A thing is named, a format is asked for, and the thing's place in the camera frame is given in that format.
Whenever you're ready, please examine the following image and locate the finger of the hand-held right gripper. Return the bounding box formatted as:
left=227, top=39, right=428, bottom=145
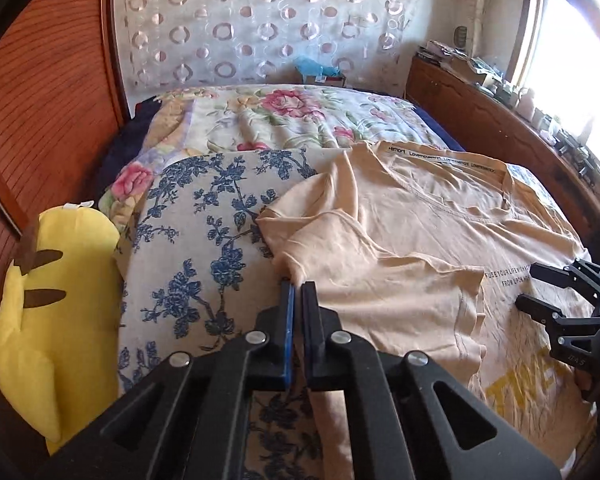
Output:
left=516, top=294, right=600, bottom=343
left=530, top=259, right=600, bottom=306

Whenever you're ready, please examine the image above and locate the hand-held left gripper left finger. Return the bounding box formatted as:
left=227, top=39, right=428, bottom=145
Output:
left=45, top=279, right=301, bottom=480

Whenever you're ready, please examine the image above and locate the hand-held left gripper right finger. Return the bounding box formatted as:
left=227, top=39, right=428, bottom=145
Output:
left=301, top=281, right=564, bottom=480

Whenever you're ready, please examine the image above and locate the beige printed t-shirt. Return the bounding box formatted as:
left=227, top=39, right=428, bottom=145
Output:
left=256, top=141, right=600, bottom=480

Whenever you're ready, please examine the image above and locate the blue floral bed sheet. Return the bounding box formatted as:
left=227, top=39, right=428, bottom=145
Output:
left=114, top=149, right=593, bottom=480

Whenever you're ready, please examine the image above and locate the long wooden cabinet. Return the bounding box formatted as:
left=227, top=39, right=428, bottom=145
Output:
left=405, top=55, right=600, bottom=261

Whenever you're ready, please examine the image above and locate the pile of countertop clutter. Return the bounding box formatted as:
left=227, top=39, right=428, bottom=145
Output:
left=415, top=25, right=600, bottom=186

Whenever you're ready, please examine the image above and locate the pink floral quilt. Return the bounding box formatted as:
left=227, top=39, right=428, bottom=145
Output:
left=100, top=84, right=443, bottom=226

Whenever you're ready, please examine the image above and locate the wooden framed window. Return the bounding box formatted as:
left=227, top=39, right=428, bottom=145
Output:
left=510, top=0, right=600, bottom=146

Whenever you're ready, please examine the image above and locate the yellow plush pillow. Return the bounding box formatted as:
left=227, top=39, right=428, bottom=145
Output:
left=0, top=201, right=122, bottom=456

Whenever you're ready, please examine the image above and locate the small box with blue bag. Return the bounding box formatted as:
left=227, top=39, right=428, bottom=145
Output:
left=294, top=56, right=348, bottom=87

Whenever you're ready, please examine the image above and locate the checkered window curtain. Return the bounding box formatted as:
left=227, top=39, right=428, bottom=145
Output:
left=457, top=0, right=497, bottom=53

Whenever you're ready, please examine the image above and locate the white curtain with circles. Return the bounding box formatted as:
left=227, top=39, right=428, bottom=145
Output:
left=102, top=0, right=423, bottom=106

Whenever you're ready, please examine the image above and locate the wooden slatted wardrobe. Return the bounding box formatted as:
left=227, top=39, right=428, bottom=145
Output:
left=0, top=0, right=131, bottom=411

